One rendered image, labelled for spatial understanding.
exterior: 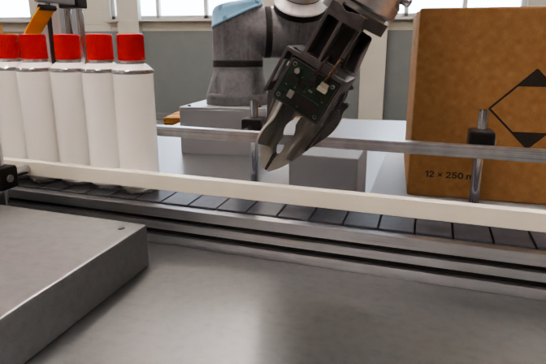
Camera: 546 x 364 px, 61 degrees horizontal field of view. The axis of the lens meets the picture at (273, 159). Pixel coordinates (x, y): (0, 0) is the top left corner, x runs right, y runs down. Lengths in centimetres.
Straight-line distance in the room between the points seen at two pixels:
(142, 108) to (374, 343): 39
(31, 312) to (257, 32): 78
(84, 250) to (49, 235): 6
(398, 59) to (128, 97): 558
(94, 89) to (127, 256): 24
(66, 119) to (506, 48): 60
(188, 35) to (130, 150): 588
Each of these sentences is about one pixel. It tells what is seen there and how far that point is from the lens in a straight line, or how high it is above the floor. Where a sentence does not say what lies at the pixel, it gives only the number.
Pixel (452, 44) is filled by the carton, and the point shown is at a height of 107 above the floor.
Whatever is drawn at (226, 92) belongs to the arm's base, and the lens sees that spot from 105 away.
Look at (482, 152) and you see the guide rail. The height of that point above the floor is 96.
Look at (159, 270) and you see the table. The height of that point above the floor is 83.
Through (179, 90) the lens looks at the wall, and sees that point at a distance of 658.
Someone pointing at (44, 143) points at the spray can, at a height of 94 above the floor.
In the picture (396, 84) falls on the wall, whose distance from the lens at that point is 611.
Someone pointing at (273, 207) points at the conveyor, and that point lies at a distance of 57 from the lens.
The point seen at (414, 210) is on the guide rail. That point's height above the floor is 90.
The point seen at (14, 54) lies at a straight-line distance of 76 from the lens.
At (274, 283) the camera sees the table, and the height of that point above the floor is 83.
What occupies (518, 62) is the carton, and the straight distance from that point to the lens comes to 72.
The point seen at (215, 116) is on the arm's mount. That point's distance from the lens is 103.
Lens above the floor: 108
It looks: 14 degrees down
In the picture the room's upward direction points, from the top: straight up
